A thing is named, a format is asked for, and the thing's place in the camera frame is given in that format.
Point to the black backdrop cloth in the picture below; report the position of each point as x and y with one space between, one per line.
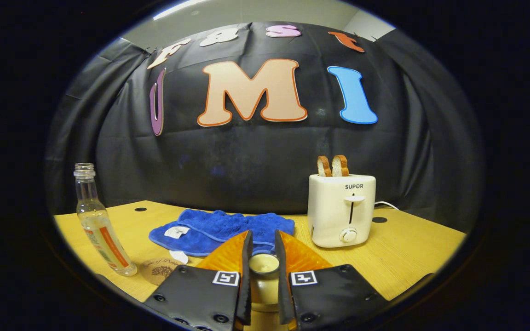
246 156

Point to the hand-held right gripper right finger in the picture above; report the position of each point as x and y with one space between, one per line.
329 294

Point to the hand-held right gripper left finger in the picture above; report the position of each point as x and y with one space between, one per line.
200 294

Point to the white toaster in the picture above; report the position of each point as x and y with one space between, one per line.
334 216

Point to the small white tag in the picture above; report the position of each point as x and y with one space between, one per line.
179 256

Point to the yellow ceramic teacup lid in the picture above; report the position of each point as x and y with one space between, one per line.
264 265

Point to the clear plastic water bottle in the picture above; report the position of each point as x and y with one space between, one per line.
101 234

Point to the round wooden coaster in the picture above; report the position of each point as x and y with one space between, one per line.
159 272

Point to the blue towel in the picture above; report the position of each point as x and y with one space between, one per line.
228 227

